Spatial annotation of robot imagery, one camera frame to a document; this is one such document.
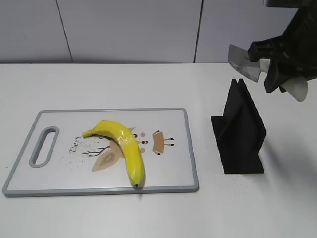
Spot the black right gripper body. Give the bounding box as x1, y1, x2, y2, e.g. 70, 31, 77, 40
279, 0, 317, 92

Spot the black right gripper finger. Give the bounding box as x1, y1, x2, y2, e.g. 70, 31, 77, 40
248, 36, 287, 62
264, 59, 297, 93

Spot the kitchen knife with white handle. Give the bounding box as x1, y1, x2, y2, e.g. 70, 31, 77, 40
228, 44, 309, 103

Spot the yellow plastic banana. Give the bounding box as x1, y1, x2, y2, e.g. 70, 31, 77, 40
82, 120, 145, 188

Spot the black knife stand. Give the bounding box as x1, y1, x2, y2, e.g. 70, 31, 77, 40
211, 78, 266, 174

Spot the white cutting board grey rim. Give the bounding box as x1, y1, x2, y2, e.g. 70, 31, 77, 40
2, 108, 199, 197

